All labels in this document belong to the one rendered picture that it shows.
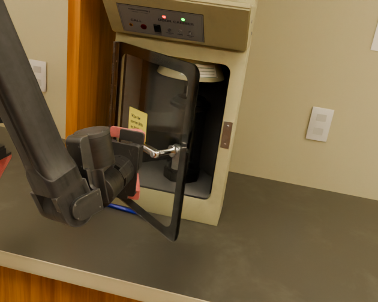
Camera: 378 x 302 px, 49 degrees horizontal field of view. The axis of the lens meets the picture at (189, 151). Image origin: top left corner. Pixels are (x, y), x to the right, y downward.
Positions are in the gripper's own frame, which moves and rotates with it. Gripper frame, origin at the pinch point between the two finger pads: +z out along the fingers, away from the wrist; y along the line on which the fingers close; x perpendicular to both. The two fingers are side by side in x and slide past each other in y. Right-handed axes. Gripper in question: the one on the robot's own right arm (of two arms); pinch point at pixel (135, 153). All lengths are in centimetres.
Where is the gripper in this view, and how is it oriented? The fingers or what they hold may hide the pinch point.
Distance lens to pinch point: 85.2
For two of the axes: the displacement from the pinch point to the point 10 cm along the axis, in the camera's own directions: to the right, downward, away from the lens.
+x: -9.7, -1.9, 1.5
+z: 2.0, -3.2, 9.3
